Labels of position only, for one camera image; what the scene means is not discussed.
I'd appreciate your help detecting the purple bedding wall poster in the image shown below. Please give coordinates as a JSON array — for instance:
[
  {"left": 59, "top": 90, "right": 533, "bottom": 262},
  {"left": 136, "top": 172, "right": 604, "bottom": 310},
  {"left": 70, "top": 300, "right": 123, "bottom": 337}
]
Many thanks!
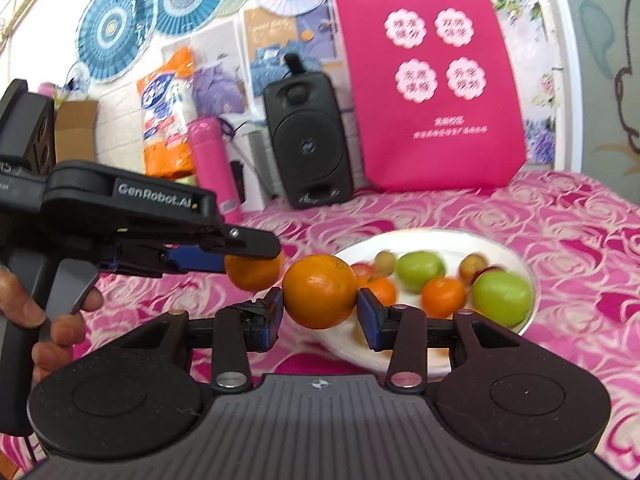
[{"left": 161, "top": 25, "right": 248, "bottom": 121}]

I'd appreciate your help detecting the person's left hand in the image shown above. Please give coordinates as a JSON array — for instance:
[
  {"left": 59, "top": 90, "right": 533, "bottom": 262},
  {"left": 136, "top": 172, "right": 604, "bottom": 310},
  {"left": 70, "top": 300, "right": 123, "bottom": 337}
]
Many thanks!
[{"left": 0, "top": 267, "right": 103, "bottom": 383}]

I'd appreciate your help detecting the orange paper cup packet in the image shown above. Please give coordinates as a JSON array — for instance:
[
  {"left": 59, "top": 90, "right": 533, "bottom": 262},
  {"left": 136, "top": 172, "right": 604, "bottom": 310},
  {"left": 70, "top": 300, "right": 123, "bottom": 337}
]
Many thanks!
[{"left": 137, "top": 46, "right": 198, "bottom": 181}]

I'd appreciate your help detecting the pink thermos bottle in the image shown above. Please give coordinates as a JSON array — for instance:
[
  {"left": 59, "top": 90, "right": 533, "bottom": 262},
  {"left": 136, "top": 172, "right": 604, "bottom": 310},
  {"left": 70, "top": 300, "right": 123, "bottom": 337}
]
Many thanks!
[{"left": 187, "top": 116, "right": 243, "bottom": 218}]

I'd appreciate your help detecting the white plate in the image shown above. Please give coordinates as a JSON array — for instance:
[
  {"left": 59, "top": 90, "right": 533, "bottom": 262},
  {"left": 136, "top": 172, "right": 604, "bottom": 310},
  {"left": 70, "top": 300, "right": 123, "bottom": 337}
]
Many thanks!
[{"left": 320, "top": 229, "right": 542, "bottom": 381}]

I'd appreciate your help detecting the blue bedding wall poster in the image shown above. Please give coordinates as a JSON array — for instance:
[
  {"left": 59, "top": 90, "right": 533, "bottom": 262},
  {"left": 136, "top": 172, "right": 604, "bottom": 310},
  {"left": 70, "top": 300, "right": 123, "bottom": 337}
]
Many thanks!
[{"left": 243, "top": 2, "right": 341, "bottom": 111}]

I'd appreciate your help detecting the large blue paper fan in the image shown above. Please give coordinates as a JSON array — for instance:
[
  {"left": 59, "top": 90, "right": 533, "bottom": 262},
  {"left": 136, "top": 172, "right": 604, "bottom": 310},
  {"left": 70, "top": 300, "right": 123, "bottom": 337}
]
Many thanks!
[{"left": 75, "top": 0, "right": 158, "bottom": 83}]

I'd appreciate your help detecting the black speaker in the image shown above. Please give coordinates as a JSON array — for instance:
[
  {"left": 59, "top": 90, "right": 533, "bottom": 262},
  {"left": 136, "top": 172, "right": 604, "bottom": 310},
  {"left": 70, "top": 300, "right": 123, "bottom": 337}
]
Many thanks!
[{"left": 263, "top": 72, "right": 355, "bottom": 209}]

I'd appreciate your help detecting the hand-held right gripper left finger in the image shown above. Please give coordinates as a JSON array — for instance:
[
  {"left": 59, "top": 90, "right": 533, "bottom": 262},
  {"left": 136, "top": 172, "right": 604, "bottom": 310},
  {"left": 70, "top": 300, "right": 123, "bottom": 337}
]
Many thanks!
[{"left": 107, "top": 287, "right": 286, "bottom": 395}]

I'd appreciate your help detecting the white box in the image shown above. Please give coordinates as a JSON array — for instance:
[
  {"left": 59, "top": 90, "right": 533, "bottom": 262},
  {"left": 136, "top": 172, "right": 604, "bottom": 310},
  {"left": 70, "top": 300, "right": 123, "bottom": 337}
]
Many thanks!
[{"left": 230, "top": 130, "right": 281, "bottom": 212}]

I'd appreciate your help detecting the pink tote bag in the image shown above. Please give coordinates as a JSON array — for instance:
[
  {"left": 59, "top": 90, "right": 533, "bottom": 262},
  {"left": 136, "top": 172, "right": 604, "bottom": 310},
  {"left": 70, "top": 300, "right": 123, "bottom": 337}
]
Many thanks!
[{"left": 331, "top": 0, "right": 527, "bottom": 192}]

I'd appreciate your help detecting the floral printed cloth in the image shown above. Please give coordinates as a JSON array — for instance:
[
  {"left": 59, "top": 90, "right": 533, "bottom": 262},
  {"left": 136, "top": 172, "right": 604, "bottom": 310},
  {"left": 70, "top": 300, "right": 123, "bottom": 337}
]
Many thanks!
[{"left": 37, "top": 80, "right": 68, "bottom": 106}]

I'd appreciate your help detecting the black cable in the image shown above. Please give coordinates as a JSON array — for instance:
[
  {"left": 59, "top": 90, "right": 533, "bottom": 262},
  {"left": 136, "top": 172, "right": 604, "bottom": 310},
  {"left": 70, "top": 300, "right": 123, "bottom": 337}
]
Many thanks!
[{"left": 220, "top": 115, "right": 266, "bottom": 136}]

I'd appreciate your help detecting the small pale paper fan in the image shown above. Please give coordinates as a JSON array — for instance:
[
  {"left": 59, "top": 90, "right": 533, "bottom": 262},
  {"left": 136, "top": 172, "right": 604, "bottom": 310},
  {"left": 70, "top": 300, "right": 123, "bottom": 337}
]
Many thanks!
[{"left": 65, "top": 62, "right": 92, "bottom": 91}]

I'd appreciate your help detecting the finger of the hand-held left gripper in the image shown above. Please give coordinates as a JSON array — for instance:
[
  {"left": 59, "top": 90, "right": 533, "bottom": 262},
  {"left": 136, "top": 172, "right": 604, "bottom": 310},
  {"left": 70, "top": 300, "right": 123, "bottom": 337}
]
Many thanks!
[
  {"left": 100, "top": 242, "right": 231, "bottom": 277},
  {"left": 202, "top": 225, "right": 282, "bottom": 261}
]

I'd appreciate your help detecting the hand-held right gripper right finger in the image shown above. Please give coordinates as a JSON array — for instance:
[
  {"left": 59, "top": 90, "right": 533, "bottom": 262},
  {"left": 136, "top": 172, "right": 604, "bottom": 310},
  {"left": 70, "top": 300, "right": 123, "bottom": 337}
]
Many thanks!
[{"left": 356, "top": 287, "right": 523, "bottom": 394}]

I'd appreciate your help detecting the large open cardboard box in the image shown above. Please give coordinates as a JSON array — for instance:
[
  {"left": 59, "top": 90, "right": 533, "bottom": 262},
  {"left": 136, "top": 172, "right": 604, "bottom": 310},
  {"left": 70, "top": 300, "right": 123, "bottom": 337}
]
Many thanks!
[{"left": 54, "top": 100, "right": 100, "bottom": 163}]

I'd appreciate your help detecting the pink rose tablecloth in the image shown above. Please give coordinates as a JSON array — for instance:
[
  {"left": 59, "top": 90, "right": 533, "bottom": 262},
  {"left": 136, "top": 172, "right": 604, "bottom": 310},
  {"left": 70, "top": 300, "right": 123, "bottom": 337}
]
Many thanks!
[{"left": 0, "top": 170, "right": 640, "bottom": 480}]

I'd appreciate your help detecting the cartoon wall sticker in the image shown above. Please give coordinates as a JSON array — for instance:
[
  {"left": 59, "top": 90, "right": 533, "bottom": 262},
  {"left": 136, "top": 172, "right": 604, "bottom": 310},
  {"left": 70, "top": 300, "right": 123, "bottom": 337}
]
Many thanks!
[{"left": 580, "top": 0, "right": 640, "bottom": 161}]

